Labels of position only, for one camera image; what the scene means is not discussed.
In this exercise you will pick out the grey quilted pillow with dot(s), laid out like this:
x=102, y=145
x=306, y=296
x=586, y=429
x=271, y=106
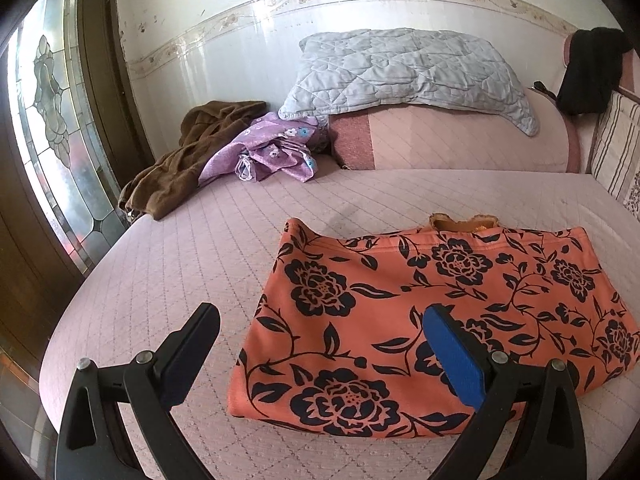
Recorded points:
x=400, y=70

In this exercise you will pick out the pink quilted bedspread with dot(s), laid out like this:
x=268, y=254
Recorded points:
x=200, y=240

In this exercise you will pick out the pink bolster cushion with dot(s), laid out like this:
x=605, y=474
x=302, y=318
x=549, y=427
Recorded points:
x=450, y=140

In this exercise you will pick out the wooden window frame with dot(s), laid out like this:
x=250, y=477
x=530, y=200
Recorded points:
x=100, y=60

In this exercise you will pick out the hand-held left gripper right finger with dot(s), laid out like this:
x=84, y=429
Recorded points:
x=457, y=355

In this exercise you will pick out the orange black floral garment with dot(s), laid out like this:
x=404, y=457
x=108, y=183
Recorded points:
x=370, y=280

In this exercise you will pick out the black cloth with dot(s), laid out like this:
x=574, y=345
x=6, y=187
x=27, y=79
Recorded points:
x=585, y=75

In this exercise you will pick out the cream striped pillow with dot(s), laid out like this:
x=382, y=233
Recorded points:
x=617, y=145

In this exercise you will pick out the brown garment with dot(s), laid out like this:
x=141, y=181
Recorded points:
x=175, y=170

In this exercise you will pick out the purple floral garment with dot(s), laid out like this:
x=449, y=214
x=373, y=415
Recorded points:
x=270, y=145

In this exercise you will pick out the stained glass window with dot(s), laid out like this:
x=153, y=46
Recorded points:
x=50, y=110

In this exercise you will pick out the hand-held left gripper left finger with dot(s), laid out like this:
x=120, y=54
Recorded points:
x=180, y=380

